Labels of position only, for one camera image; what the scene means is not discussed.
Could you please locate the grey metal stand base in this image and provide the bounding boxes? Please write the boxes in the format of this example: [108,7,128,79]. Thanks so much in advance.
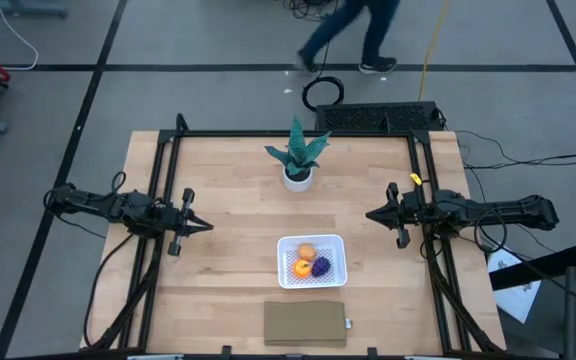
[0,0,69,17]

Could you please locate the white floor cable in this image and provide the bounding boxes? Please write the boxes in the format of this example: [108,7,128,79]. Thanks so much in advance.
[0,0,39,71]

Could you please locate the folded olive cloth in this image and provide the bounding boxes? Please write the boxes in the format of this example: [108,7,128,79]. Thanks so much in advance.
[262,299,353,349]

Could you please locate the white perforated plastic basket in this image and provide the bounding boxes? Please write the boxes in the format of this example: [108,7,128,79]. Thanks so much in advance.
[276,233,348,290]

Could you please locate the purple toy grapes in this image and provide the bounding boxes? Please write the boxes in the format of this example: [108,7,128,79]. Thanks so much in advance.
[311,256,332,278]

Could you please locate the yellow hanging cable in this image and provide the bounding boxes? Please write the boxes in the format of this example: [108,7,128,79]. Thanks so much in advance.
[416,0,449,103]

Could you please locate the black metal rig frame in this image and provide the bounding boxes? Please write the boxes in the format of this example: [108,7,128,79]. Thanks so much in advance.
[80,112,507,354]

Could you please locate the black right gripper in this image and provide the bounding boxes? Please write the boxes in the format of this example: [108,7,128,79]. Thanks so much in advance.
[366,182,423,250]

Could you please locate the orange toy fruit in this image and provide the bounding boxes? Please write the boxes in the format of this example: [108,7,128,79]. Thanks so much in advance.
[292,258,313,280]

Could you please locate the long black table cable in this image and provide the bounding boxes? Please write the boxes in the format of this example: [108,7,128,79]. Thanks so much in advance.
[83,232,137,349]

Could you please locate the black cable with coil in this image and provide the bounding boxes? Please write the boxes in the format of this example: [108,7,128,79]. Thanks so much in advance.
[301,42,345,113]

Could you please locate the person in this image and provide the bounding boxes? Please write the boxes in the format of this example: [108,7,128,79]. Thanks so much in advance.
[296,0,402,76]

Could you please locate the green plant in white pot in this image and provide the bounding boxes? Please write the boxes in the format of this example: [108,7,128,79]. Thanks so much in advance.
[263,114,332,194]

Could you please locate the black perforated computer case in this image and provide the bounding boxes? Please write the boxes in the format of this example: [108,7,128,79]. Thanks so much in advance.
[314,101,444,134]

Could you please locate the white printed paper sheet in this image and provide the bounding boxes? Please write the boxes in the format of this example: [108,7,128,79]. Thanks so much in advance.
[487,247,542,324]

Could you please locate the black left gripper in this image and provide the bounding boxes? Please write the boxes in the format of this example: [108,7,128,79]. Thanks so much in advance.
[160,188,215,257]

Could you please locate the thin black floor cables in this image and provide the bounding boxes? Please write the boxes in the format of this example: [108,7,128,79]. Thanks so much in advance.
[455,129,576,171]

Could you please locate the black cable tangle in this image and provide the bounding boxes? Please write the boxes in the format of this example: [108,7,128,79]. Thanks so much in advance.
[282,0,322,22]

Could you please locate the black beam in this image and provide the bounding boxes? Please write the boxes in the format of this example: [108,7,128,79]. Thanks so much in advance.
[490,243,576,291]

